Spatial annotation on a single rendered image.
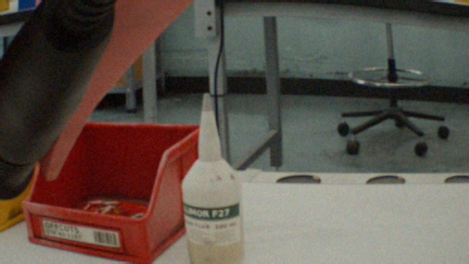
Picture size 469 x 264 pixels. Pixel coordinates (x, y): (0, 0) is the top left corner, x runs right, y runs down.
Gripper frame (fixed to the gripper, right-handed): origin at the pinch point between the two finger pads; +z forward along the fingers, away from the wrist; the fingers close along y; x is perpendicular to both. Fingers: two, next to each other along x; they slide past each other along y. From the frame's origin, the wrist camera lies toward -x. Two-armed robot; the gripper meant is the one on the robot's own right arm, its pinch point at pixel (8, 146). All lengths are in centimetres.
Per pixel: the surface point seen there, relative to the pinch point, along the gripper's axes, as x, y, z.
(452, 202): -13.8, -36.7, 24.5
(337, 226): -16.2, -27.1, 25.8
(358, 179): -25, -36, 31
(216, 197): -16.5, -17.5, 20.7
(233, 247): -14.9, -18.3, 23.6
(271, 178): -30, -31, 34
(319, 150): -209, -188, 213
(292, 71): -305, -237, 249
